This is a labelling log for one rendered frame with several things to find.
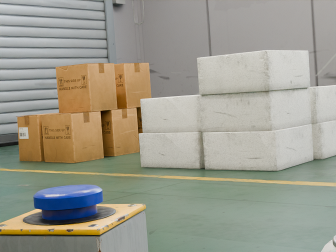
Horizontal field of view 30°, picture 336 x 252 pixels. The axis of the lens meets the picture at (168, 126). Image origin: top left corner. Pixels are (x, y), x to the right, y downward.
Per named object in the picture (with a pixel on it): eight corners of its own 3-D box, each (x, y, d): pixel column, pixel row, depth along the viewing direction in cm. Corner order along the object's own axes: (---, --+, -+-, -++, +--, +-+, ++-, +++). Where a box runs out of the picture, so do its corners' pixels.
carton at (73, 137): (104, 158, 396) (100, 110, 394) (75, 163, 378) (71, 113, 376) (73, 157, 415) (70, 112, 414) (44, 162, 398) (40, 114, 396)
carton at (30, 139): (55, 155, 440) (51, 112, 439) (77, 156, 424) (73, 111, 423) (19, 160, 418) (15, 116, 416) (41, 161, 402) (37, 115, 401)
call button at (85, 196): (86, 231, 34) (83, 194, 34) (22, 231, 35) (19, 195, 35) (115, 216, 38) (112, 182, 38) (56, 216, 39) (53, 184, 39)
